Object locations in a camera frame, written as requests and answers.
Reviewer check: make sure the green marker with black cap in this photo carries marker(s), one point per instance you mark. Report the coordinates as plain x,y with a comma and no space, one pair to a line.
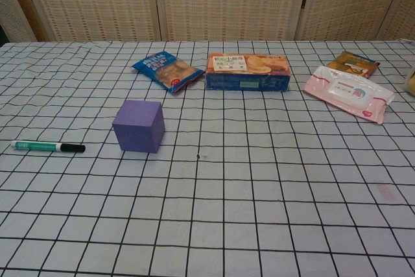
35,146

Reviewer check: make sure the blue snack bag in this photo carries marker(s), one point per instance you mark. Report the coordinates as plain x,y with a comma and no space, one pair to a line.
165,69

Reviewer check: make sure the orange brown snack packet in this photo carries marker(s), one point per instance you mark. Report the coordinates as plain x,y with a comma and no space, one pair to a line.
353,63

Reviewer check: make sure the orange blue cookie box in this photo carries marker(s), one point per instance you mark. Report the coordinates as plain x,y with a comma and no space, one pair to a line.
246,72

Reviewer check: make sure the white black checked tablecloth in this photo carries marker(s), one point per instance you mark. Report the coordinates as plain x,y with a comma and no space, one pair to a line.
227,192

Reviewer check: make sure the pink wet wipes pack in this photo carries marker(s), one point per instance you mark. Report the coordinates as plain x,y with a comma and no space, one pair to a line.
347,92

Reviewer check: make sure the yellow plush toy striped shirt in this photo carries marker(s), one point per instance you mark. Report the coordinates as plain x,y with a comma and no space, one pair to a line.
411,84

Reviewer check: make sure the metal screen hinge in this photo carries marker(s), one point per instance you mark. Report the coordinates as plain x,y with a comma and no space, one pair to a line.
304,0

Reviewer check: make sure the purple foam cube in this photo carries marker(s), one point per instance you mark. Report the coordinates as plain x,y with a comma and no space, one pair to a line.
136,127

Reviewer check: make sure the woven folding screen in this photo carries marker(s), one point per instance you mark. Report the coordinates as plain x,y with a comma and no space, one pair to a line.
227,1

